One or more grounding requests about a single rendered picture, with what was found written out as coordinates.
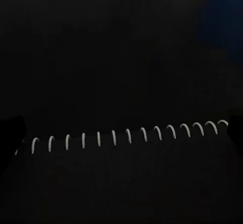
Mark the notebook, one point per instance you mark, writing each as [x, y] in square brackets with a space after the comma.
[186, 175]

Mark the desk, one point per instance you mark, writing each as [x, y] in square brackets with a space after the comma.
[88, 66]

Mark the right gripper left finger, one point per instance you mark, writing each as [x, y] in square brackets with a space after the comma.
[12, 133]

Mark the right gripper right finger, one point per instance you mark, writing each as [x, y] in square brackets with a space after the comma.
[235, 132]

